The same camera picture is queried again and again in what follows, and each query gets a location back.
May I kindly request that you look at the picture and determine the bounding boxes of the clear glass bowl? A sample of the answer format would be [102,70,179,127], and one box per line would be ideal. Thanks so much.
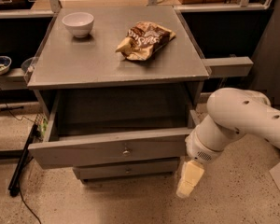
[21,57,38,73]

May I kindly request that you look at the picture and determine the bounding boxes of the white ceramic bowl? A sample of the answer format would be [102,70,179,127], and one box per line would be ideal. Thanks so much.
[62,12,94,38]

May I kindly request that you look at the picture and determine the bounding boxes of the grey top drawer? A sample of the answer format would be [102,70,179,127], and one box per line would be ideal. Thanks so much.
[29,88,192,169]

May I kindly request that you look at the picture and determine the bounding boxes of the grey drawer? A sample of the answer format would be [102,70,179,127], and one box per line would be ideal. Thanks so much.
[29,88,192,169]
[73,158,180,180]

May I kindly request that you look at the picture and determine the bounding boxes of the black bar on floor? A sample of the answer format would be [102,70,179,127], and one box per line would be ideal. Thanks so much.
[8,124,37,197]

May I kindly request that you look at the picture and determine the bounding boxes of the grey side shelf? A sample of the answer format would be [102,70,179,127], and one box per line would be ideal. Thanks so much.
[202,57,253,78]

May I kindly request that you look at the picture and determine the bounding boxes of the blue patterned bowl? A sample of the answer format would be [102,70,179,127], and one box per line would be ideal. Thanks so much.
[0,56,12,76]

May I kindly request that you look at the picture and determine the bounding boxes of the grey bottom drawer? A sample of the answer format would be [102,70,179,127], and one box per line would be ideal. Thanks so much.
[73,158,180,180]

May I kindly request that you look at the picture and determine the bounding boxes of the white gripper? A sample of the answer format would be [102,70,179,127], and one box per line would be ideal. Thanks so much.
[176,129,224,198]

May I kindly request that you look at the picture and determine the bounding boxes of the grey drawer cabinet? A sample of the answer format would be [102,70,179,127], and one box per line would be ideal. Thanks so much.
[26,5,211,184]

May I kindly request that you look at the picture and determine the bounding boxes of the black floor cable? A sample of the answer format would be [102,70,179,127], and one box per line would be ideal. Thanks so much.
[0,77,43,224]

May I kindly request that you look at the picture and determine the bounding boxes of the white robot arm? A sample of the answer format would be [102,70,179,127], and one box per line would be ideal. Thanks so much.
[176,88,280,198]

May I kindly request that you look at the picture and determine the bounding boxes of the brown chip bag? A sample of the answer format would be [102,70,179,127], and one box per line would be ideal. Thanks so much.
[116,21,175,61]

